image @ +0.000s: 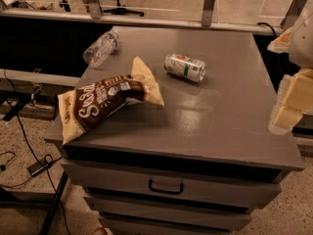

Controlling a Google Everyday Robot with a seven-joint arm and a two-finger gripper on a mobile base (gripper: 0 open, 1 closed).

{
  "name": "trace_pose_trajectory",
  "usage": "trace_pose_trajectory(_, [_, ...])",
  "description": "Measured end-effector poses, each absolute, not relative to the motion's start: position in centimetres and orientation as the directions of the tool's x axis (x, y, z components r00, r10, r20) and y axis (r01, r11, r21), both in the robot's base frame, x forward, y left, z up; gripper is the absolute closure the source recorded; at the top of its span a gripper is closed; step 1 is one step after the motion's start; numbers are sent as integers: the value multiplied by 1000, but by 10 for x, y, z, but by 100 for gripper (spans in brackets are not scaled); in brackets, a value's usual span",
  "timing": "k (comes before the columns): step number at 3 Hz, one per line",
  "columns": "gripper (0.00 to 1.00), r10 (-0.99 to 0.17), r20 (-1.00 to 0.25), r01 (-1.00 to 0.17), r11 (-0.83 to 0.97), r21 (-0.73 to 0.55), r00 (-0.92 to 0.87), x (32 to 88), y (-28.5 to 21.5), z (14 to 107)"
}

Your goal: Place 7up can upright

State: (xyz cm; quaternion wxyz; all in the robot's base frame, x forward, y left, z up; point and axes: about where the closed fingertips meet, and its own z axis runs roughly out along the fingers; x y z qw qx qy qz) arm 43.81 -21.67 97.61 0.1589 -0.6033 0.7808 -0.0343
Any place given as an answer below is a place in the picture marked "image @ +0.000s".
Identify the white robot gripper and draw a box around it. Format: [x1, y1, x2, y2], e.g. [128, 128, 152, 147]
[267, 7, 313, 135]

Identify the clear plastic water bottle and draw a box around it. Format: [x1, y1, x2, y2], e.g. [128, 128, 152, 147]
[83, 30, 118, 69]

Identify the grey drawer cabinet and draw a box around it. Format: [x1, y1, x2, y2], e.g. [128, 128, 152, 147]
[46, 26, 304, 235]

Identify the black power adapter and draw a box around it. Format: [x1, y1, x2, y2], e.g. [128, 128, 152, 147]
[27, 159, 49, 177]

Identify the white green 7up can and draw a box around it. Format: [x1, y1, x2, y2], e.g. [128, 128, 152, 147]
[164, 53, 206, 83]

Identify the black drawer handle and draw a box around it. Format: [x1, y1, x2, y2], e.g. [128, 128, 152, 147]
[148, 179, 184, 195]

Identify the brown yellow snack bag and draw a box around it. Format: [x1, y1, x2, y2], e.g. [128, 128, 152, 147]
[58, 57, 164, 144]

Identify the black floor cable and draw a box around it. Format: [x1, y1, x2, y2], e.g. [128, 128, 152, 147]
[0, 70, 72, 235]

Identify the metal frame rail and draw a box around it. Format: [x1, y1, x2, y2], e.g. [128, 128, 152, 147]
[0, 8, 283, 35]

